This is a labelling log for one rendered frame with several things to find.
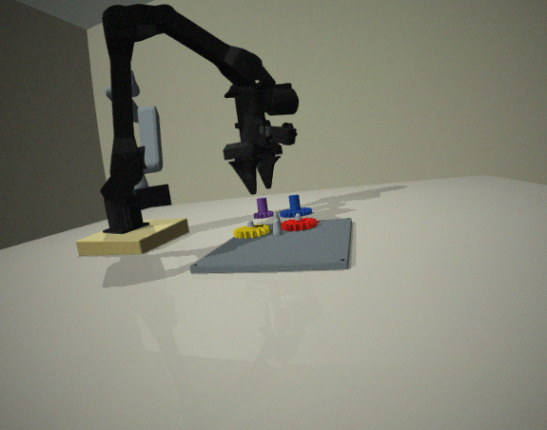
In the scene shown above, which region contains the purple gear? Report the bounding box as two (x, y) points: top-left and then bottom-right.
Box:
(254, 198), (273, 219)

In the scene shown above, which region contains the blue gear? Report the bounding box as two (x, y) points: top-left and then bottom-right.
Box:
(280, 195), (312, 218)

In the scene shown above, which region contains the red gear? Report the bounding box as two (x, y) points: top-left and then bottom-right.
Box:
(282, 218), (317, 231)

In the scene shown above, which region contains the yellow gear with black stripe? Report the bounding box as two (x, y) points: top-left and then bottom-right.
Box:
(233, 224), (270, 239)

